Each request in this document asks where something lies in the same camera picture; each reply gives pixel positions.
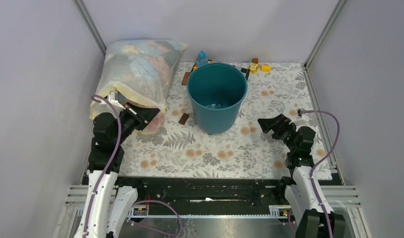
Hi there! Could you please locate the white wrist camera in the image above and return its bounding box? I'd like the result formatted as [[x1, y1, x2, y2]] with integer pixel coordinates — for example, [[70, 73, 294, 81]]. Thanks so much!
[[107, 91, 121, 106], [291, 115, 309, 126]]

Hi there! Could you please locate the yellow toy figure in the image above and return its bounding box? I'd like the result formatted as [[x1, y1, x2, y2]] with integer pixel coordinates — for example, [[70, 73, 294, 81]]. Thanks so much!
[[248, 62, 258, 73]]

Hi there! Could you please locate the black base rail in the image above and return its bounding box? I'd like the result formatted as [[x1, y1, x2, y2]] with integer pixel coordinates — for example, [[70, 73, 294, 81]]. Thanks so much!
[[115, 176, 289, 215]]

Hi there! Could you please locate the yellow toy block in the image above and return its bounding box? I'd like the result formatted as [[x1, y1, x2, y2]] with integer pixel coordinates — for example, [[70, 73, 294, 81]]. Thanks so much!
[[260, 64, 271, 72]]

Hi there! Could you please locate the floral patterned table mat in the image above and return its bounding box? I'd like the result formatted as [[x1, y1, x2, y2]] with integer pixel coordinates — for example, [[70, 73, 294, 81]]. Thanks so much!
[[120, 62, 312, 179]]

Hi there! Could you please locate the teal plastic trash bin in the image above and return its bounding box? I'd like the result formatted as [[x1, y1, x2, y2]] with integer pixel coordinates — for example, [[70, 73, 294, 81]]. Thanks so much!
[[186, 62, 248, 135]]

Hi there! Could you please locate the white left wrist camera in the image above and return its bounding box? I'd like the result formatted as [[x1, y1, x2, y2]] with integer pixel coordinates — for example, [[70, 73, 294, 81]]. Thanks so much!
[[107, 91, 121, 106]]

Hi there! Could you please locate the brown block behind bin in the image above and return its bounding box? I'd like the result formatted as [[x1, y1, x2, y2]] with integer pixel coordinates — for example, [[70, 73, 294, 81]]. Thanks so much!
[[181, 72, 191, 85]]

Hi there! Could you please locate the large translucent yellow-trimmed bag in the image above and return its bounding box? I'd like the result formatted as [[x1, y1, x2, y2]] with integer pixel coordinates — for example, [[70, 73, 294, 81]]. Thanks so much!
[[96, 39, 187, 134]]

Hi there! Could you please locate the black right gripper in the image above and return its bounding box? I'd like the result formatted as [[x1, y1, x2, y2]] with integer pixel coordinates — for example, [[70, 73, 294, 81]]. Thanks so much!
[[257, 114, 297, 152]]

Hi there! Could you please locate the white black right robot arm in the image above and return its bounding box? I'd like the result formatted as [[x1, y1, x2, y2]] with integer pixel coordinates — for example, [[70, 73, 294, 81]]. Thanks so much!
[[258, 114, 346, 238]]

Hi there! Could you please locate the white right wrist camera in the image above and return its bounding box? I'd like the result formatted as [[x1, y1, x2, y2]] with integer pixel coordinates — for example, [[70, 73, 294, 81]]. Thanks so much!
[[291, 115, 309, 126]]

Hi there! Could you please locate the small brown wooden block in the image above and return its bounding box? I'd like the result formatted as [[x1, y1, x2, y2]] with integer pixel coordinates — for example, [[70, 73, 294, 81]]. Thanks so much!
[[178, 113, 189, 125]]

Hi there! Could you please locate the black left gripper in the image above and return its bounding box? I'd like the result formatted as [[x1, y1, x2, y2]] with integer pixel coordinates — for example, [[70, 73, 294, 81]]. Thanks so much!
[[114, 101, 161, 145]]

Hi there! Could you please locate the blue toy figure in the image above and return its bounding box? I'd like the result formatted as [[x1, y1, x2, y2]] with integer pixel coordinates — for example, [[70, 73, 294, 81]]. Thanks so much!
[[192, 51, 212, 70]]

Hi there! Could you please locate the black white checkerboard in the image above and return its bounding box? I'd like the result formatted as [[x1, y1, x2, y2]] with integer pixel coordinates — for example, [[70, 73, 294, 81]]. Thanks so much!
[[240, 67, 249, 74]]

